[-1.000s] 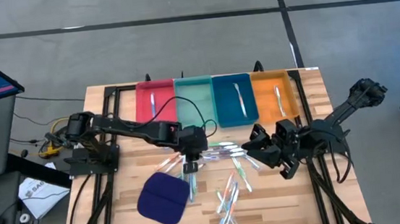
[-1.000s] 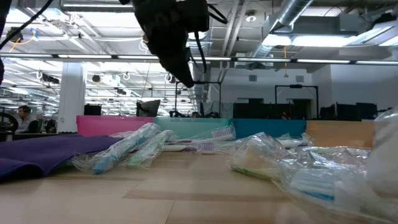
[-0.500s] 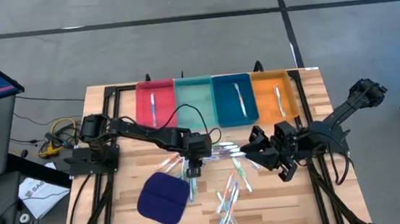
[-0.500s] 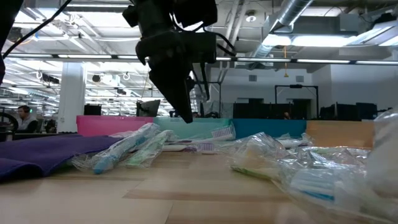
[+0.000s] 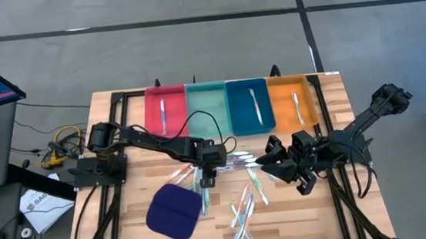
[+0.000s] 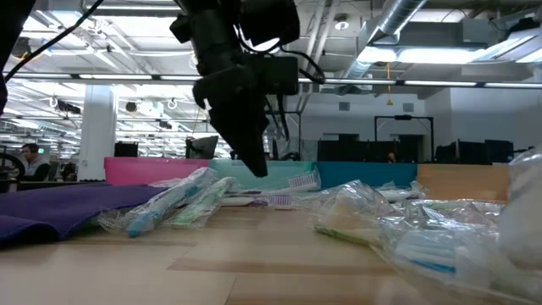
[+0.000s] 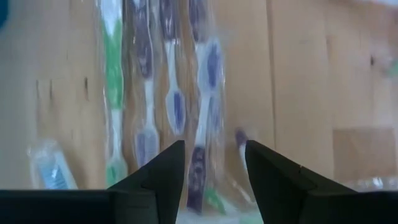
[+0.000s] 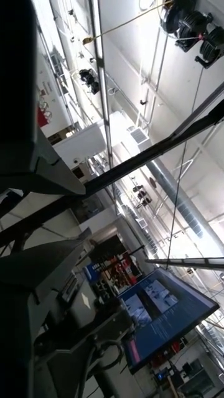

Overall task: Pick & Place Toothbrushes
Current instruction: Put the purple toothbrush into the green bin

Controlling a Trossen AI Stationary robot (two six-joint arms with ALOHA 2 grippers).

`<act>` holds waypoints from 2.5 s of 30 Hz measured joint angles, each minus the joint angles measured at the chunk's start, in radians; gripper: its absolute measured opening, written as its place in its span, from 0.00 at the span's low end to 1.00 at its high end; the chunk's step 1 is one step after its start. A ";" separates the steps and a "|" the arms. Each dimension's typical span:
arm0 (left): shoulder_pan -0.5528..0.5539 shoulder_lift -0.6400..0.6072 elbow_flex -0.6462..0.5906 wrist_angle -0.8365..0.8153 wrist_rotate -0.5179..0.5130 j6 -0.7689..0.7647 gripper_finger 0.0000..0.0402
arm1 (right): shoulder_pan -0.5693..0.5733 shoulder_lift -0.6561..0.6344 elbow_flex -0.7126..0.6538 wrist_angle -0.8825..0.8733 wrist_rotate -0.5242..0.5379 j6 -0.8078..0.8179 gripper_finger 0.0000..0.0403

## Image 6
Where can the row of black monitors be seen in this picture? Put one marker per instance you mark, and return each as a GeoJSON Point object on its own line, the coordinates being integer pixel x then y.
{"type": "Point", "coordinates": [347, 150]}
{"type": "Point", "coordinates": [466, 152]}

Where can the silver ventilation duct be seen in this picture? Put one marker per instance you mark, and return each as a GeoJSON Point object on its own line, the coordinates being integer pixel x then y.
{"type": "Point", "coordinates": [398, 12]}

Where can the blue toothbrush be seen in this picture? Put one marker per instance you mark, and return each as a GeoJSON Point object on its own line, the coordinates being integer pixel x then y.
{"type": "Point", "coordinates": [156, 212]}

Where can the purple cloth mat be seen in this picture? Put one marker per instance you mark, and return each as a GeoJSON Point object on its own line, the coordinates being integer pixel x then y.
{"type": "Point", "coordinates": [63, 207]}

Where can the purple toothbrush in clear wrapper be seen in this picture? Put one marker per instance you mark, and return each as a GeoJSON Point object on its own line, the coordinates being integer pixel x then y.
{"type": "Point", "coordinates": [302, 181]}
{"type": "Point", "coordinates": [254, 200]}

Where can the black rig frame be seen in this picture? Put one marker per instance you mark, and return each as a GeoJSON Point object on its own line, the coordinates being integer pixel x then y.
{"type": "Point", "coordinates": [300, 135]}
{"type": "Point", "coordinates": [402, 117]}

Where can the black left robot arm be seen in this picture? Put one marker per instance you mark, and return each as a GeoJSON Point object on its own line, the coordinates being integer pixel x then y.
{"type": "Point", "coordinates": [12, 25]}

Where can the yellow toothbrush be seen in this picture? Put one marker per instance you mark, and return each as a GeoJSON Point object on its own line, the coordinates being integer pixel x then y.
{"type": "Point", "coordinates": [347, 212]}

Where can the white building column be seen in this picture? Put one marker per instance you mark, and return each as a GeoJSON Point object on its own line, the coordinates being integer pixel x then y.
{"type": "Point", "coordinates": [97, 127]}

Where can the light teal plastic bin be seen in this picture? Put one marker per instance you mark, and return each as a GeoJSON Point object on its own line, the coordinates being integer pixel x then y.
{"type": "Point", "coordinates": [283, 166]}

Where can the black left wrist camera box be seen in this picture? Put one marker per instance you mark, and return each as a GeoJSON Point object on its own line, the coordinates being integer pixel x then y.
{"type": "Point", "coordinates": [277, 74]}

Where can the person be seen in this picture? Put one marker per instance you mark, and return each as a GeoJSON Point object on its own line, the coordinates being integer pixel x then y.
{"type": "Point", "coordinates": [36, 167]}
{"type": "Point", "coordinates": [390, 157]}

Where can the long light strip bar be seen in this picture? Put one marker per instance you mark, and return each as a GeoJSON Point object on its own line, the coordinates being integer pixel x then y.
{"type": "Point", "coordinates": [127, 77]}

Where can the pink plastic bin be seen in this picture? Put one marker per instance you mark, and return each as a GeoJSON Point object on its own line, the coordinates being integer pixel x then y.
{"type": "Point", "coordinates": [144, 169]}

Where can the round ceiling detector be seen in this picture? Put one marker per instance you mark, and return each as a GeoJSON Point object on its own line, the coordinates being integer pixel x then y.
{"type": "Point", "coordinates": [341, 24]}

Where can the tilted black computer monitor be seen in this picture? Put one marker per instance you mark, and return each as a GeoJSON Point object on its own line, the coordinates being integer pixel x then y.
{"type": "Point", "coordinates": [203, 147]}

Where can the orange plastic bin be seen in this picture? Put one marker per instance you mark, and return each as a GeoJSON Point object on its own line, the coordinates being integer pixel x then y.
{"type": "Point", "coordinates": [461, 180]}

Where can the dark blue plastic bin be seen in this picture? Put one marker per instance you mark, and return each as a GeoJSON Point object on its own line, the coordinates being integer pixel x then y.
{"type": "Point", "coordinates": [364, 171]}

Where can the rectangular ceiling light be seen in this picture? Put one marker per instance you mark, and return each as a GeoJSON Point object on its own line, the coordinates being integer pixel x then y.
{"type": "Point", "coordinates": [423, 55]}

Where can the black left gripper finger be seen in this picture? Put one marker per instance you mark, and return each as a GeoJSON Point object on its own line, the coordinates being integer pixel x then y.
{"type": "Point", "coordinates": [245, 127]}

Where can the pile of wrapped toothbrushes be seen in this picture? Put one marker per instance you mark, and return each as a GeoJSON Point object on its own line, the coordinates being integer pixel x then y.
{"type": "Point", "coordinates": [427, 254]}

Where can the white toothbrush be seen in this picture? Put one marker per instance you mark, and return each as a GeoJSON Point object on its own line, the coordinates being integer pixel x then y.
{"type": "Point", "coordinates": [523, 220]}
{"type": "Point", "coordinates": [398, 194]}

